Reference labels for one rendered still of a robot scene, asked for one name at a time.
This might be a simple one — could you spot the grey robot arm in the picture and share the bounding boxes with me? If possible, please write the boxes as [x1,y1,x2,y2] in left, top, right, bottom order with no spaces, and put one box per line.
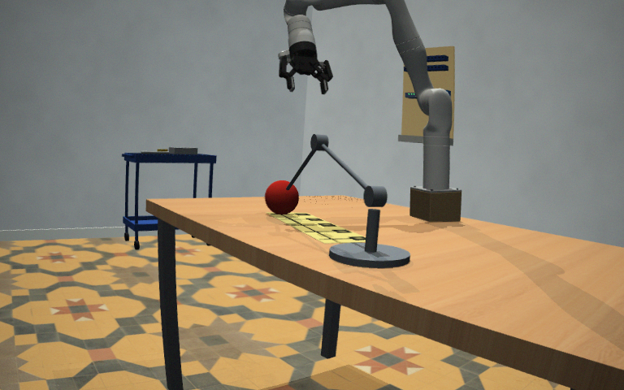
[284,0,453,190]

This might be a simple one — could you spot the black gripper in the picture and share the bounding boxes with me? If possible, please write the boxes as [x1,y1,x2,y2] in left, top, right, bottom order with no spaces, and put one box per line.
[279,41,333,94]

